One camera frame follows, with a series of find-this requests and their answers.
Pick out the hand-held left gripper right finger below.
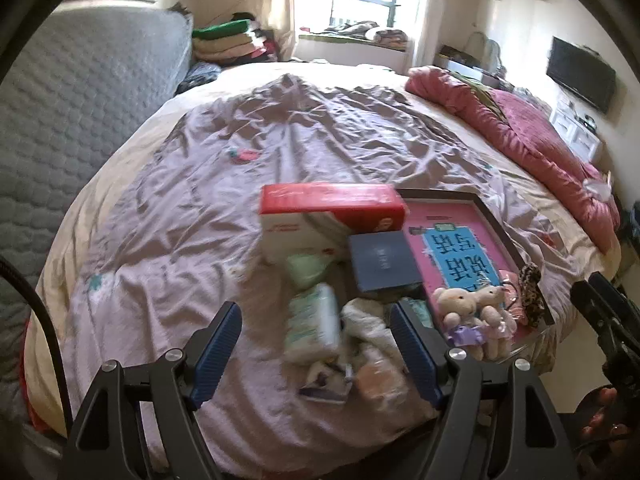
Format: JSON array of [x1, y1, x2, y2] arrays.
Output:
[[390, 300, 573, 480]]

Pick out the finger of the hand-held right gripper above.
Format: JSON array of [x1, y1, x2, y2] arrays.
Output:
[[570, 280, 616, 343], [589, 272, 632, 321]]

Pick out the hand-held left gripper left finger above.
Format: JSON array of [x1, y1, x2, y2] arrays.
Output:
[[62, 301, 243, 480]]

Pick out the white floral cloth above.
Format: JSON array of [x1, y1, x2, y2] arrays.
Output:
[[342, 297, 401, 361]]

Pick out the leopard print scrunchie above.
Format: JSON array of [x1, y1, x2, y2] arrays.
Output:
[[517, 263, 546, 328]]

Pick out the peach pink cloth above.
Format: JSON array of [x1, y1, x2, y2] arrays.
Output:
[[497, 269, 531, 333]]

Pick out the white green wipes pack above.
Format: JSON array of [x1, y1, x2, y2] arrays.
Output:
[[285, 282, 343, 366]]

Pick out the dark tray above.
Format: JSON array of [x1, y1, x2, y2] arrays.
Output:
[[395, 188, 556, 356]]

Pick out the person's right hand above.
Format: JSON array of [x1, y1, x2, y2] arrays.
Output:
[[580, 387, 631, 443]]

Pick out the pale teal packet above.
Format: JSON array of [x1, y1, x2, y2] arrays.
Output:
[[400, 297, 436, 328]]

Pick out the peach item in clear wrap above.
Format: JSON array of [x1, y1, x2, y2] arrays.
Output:
[[355, 357, 407, 401]]

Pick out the dark grey box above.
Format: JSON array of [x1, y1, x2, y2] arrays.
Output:
[[347, 231, 423, 296]]

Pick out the clear plastic bag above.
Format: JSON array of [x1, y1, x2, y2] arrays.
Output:
[[582, 175, 613, 201]]

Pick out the lilac printed blanket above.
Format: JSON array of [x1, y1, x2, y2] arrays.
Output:
[[65, 74, 596, 461]]

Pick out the white drawer cabinet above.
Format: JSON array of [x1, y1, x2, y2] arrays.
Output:
[[550, 92, 603, 161]]

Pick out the red and white cardboard box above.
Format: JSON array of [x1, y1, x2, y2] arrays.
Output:
[[259, 183, 407, 266]]

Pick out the pink quilt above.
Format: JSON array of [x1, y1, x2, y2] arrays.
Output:
[[405, 66, 621, 253]]

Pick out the black television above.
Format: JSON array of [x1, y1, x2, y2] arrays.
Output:
[[546, 36, 617, 115]]

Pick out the olive dark cloth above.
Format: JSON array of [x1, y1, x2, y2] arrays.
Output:
[[450, 72, 506, 121]]

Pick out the dark patterned clothing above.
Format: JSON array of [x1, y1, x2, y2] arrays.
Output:
[[175, 62, 221, 96]]

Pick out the standing fan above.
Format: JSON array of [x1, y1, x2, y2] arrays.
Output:
[[467, 32, 506, 73]]

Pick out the cluttered side table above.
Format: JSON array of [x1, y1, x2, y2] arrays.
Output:
[[434, 45, 501, 86]]

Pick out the grey quilted headboard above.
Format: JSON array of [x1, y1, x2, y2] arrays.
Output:
[[0, 5, 196, 426]]

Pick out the stack of folded clothes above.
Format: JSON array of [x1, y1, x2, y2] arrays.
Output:
[[192, 12, 281, 66]]

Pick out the clothes on windowsill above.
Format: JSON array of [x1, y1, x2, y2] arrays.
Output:
[[320, 20, 408, 51]]

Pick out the cream curtain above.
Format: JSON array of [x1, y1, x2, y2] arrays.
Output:
[[400, 0, 451, 76], [265, 0, 306, 61]]

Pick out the black cable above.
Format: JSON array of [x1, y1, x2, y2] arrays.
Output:
[[0, 255, 68, 436]]

